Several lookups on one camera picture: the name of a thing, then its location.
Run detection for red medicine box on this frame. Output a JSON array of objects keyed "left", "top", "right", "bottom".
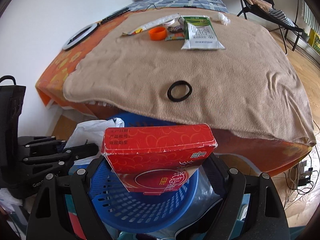
[{"left": 101, "top": 124, "right": 217, "bottom": 195}]

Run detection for long white plastic wrapper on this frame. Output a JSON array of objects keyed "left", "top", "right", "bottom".
[{"left": 122, "top": 13, "right": 180, "bottom": 36}]

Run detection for orange plastic cap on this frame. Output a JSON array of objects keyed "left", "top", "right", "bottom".
[{"left": 148, "top": 27, "right": 167, "bottom": 41}]

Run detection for colourful tube packet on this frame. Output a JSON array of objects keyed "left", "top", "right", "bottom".
[{"left": 165, "top": 33, "right": 184, "bottom": 41}]

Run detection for dark snack wrapper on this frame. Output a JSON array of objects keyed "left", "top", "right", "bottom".
[{"left": 168, "top": 25, "right": 184, "bottom": 34}]

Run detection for green white milk carton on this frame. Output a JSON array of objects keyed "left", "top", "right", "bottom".
[{"left": 178, "top": 15, "right": 225, "bottom": 50}]

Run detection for small white tissue ball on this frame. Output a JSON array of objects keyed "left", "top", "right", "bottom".
[{"left": 215, "top": 12, "right": 231, "bottom": 25}]

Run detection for white paper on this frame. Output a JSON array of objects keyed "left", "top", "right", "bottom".
[{"left": 66, "top": 118, "right": 125, "bottom": 165}]

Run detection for power strip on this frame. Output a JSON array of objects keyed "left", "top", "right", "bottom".
[{"left": 297, "top": 160, "right": 313, "bottom": 187}]

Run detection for orange floral bedsheet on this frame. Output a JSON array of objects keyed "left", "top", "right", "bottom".
[{"left": 36, "top": 8, "right": 314, "bottom": 176}]

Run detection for blue laundry basket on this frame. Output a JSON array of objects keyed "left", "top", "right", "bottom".
[{"left": 88, "top": 112, "right": 201, "bottom": 234}]

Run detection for beige fleece blanket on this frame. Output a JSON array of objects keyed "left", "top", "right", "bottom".
[{"left": 63, "top": 9, "right": 316, "bottom": 146}]

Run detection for yellow crate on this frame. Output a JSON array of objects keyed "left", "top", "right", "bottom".
[{"left": 308, "top": 29, "right": 320, "bottom": 54}]

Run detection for striped hanging cloth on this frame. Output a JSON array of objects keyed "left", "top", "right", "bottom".
[{"left": 302, "top": 0, "right": 319, "bottom": 30}]

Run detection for blue checked bedsheet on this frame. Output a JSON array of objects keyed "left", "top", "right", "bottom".
[{"left": 125, "top": 0, "right": 229, "bottom": 13}]

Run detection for clothes on chair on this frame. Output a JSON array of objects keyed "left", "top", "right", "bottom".
[{"left": 243, "top": 0, "right": 296, "bottom": 28}]

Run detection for black folding chair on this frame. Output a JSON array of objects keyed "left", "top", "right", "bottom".
[{"left": 237, "top": 0, "right": 304, "bottom": 54}]

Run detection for floor cables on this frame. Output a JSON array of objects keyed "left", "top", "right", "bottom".
[{"left": 283, "top": 144, "right": 320, "bottom": 210}]

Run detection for white ring light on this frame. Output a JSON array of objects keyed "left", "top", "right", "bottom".
[{"left": 62, "top": 7, "right": 130, "bottom": 51}]

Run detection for black hair tie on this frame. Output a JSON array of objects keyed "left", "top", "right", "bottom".
[{"left": 166, "top": 80, "right": 193, "bottom": 103}]

